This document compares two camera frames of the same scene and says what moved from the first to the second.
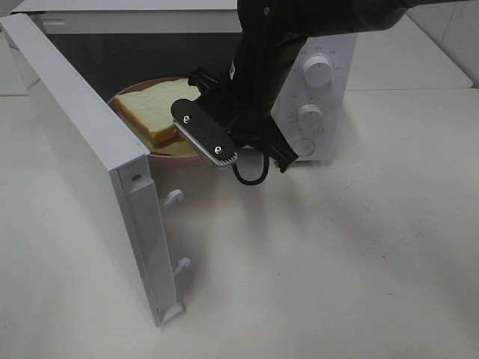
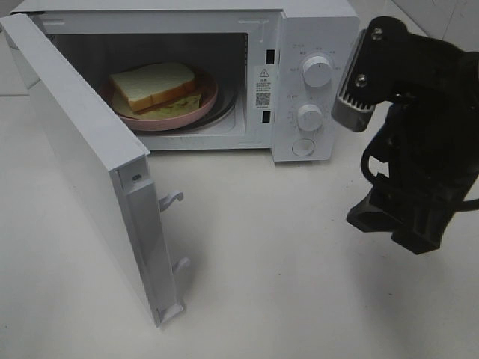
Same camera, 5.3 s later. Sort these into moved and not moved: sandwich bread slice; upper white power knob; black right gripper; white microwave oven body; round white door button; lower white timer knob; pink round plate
Moved: pink round plate; sandwich bread slice; black right gripper
Not moved: upper white power knob; lower white timer knob; round white door button; white microwave oven body
